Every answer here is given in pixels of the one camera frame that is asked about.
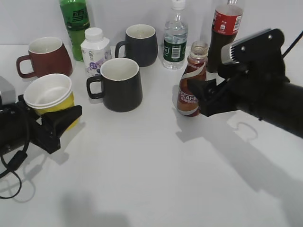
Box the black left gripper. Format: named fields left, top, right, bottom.
left=0, top=95, right=82, bottom=154

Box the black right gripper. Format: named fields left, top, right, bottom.
left=187, top=70, right=289, bottom=116

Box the Nescafe coffee bottle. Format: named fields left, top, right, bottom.
left=177, top=41, right=208, bottom=117

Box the yellow paper cup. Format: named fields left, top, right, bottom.
left=23, top=73, right=75, bottom=116

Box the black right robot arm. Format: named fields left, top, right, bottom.
left=187, top=73, right=303, bottom=137

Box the clear water bottle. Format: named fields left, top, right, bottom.
left=162, top=0, right=188, bottom=70

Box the dark red ceramic mug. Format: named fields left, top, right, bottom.
left=16, top=37, right=72, bottom=79

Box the cola bottle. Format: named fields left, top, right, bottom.
left=207, top=0, right=244, bottom=73

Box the black mug front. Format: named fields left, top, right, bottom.
left=86, top=58, right=143, bottom=112

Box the black mug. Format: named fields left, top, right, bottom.
left=115, top=24, right=158, bottom=67
left=86, top=58, right=143, bottom=112

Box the black mug rear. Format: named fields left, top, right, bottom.
left=115, top=24, right=158, bottom=67

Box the white yogurt drink bottle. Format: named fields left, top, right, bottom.
left=80, top=27, right=112, bottom=77

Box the green soda bottle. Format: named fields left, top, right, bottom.
left=59, top=0, right=90, bottom=61

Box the black left cable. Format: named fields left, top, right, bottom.
left=0, top=139, right=30, bottom=200

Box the black cable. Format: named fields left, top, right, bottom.
left=0, top=139, right=30, bottom=200
left=283, top=30, right=303, bottom=57

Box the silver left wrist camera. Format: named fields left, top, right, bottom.
left=0, top=77, right=16, bottom=105

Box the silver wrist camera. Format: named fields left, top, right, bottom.
left=217, top=28, right=285, bottom=79
left=0, top=77, right=16, bottom=105

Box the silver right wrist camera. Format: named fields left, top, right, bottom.
left=217, top=28, right=285, bottom=79

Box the black right cable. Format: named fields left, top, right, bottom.
left=283, top=30, right=303, bottom=57

